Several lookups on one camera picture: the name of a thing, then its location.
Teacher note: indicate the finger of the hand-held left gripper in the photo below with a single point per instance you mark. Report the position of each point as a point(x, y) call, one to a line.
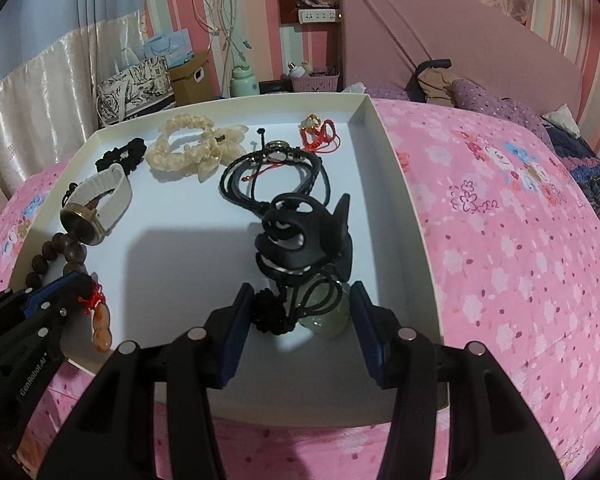
point(55, 292)
point(25, 340)

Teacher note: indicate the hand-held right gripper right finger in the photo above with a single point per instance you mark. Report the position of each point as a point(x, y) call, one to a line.
point(365, 330)

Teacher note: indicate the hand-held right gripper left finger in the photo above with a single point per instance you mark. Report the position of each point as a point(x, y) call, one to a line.
point(235, 330)

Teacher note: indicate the white shallow tray box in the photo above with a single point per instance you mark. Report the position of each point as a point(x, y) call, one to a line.
point(180, 260)

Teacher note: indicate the cream satin scrunchie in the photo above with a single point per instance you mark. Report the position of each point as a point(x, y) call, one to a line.
point(175, 160)

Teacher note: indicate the pink floral blanket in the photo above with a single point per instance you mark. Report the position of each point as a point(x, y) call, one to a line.
point(505, 260)

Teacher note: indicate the black scrunchie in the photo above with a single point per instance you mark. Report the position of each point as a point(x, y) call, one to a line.
point(130, 150)

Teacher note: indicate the cream satin curtain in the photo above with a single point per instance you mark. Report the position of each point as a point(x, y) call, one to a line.
point(30, 110)

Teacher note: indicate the black white floral tote bag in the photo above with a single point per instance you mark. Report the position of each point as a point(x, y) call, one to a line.
point(135, 85)

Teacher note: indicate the purple dotted pillow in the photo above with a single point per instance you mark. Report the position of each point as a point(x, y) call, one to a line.
point(395, 92)
point(500, 110)

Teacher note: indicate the white crumpled cloth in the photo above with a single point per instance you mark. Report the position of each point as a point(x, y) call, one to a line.
point(354, 87)

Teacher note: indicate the mint green bottle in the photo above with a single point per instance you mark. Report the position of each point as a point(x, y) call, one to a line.
point(242, 85)

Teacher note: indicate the pink plastic basket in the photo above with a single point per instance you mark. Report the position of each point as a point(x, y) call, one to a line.
point(320, 82)

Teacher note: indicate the brown cardboard box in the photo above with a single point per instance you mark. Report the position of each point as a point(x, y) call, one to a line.
point(195, 80)

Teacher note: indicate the light blue gift bag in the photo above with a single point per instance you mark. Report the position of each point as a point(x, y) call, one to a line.
point(167, 45)

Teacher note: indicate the white small pillow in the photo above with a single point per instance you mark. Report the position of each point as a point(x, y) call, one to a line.
point(562, 119)

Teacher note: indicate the pale blue sheer curtain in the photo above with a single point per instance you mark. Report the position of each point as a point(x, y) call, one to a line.
point(45, 0)

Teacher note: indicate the white power strip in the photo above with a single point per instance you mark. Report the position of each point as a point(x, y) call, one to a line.
point(320, 15)

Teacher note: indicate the pink bed headboard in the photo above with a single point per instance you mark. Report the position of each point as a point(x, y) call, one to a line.
point(455, 25)

